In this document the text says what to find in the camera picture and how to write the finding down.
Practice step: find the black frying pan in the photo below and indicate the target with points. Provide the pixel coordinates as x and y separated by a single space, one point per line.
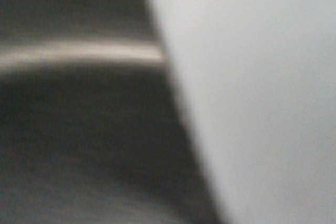
90 132

